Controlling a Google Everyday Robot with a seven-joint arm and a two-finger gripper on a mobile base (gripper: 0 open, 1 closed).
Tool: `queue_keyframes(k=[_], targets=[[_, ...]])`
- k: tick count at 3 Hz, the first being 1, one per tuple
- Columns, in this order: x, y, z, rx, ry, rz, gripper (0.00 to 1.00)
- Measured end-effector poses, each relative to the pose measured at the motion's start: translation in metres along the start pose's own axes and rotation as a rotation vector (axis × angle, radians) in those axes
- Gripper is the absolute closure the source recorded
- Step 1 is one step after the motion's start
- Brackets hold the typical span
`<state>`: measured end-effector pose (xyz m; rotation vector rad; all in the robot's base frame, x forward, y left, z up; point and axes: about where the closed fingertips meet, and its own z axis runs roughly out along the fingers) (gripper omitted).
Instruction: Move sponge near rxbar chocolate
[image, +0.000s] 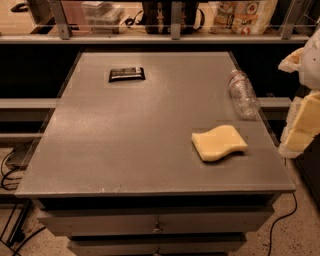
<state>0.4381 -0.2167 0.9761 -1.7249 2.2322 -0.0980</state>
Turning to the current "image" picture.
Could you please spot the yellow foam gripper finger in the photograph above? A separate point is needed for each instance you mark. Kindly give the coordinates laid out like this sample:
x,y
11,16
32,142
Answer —
x,y
291,62

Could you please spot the yellow foam-padded gripper finger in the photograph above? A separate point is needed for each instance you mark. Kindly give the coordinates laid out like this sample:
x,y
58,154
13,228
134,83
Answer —
x,y
302,125

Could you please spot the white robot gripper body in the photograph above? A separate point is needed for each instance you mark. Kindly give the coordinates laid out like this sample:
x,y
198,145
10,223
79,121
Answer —
x,y
312,66

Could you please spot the yellow wavy sponge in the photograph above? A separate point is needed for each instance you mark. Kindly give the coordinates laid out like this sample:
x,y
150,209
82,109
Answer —
x,y
218,143

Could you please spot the black rxbar chocolate bar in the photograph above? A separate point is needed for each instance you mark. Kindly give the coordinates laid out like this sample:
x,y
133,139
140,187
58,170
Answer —
x,y
125,74

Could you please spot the clear plastic water bottle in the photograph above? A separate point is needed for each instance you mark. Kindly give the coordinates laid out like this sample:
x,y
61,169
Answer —
x,y
243,96

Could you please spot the printed snack bag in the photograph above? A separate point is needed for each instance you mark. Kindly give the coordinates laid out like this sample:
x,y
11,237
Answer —
x,y
249,17

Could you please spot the grey upper drawer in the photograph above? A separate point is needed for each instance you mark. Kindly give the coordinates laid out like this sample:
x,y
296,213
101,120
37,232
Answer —
x,y
153,221

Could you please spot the grey drawer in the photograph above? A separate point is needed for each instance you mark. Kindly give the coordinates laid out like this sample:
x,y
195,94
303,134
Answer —
x,y
157,245
153,221

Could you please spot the black backpack on shelf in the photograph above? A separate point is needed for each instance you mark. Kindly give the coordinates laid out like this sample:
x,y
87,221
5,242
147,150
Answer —
x,y
157,17

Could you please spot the clear plastic container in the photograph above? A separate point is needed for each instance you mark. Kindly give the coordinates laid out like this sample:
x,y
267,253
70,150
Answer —
x,y
102,16

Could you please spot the grey lower drawer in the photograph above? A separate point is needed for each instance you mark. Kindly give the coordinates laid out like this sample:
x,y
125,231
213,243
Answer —
x,y
157,245

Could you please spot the grey metal shelf rail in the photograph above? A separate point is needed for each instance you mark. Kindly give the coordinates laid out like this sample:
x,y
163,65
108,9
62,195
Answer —
x,y
63,21

